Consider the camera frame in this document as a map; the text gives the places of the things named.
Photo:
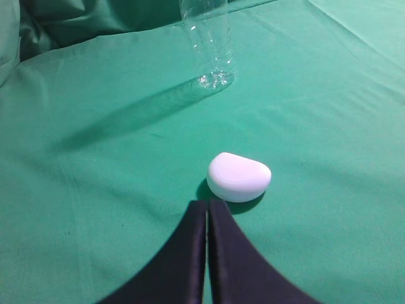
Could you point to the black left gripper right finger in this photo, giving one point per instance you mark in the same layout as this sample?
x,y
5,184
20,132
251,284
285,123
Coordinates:
x,y
238,272

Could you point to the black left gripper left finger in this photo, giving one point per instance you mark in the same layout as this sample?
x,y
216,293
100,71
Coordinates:
x,y
176,273

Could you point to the white rounded plastic case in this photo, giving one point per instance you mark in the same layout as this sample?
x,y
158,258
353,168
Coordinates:
x,y
237,179

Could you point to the green cloth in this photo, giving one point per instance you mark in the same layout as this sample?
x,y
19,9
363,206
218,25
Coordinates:
x,y
104,143

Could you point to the clear plastic bottle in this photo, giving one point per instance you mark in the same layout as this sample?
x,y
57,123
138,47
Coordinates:
x,y
207,26

